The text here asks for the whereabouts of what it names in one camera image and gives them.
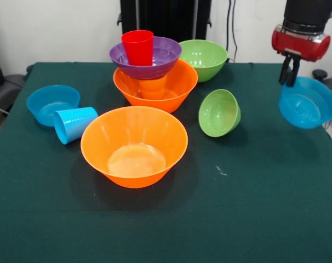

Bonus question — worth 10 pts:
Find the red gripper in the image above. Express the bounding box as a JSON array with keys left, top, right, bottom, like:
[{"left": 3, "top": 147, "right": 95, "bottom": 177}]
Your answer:
[{"left": 271, "top": 24, "right": 331, "bottom": 88}]

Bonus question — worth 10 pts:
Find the large green bowl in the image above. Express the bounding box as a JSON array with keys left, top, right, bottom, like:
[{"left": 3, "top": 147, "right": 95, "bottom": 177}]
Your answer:
[{"left": 179, "top": 39, "right": 228, "bottom": 83}]

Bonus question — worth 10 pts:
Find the small green bowl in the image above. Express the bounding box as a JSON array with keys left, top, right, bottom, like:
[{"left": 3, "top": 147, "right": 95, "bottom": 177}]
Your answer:
[{"left": 198, "top": 89, "right": 242, "bottom": 138}]

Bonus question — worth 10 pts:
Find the orange cup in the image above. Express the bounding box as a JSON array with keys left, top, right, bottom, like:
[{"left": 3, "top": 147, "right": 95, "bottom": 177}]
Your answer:
[{"left": 138, "top": 75, "right": 168, "bottom": 100}]

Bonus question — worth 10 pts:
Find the dark green table cloth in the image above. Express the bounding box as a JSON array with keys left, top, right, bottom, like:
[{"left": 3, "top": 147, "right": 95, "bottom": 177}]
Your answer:
[{"left": 0, "top": 61, "right": 332, "bottom": 263}]

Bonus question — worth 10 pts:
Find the large orange bowl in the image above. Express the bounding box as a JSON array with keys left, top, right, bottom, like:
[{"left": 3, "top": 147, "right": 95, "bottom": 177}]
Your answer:
[
  {"left": 80, "top": 106, "right": 188, "bottom": 189},
  {"left": 113, "top": 59, "right": 199, "bottom": 114}
]

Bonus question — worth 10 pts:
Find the purple bowl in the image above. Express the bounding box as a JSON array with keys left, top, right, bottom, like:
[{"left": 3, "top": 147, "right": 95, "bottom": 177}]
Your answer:
[{"left": 109, "top": 36, "right": 182, "bottom": 81}]

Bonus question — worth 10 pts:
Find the red cup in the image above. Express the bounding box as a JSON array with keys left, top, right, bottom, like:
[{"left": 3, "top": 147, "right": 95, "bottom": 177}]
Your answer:
[{"left": 121, "top": 30, "right": 154, "bottom": 67}]

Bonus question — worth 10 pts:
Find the blue bowl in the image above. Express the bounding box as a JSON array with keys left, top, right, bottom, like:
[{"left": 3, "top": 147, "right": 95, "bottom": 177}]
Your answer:
[
  {"left": 26, "top": 84, "right": 81, "bottom": 128},
  {"left": 278, "top": 76, "right": 332, "bottom": 130}
]

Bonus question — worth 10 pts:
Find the blue cup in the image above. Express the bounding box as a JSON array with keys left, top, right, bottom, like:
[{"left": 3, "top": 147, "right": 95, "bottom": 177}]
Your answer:
[{"left": 52, "top": 106, "right": 99, "bottom": 145}]

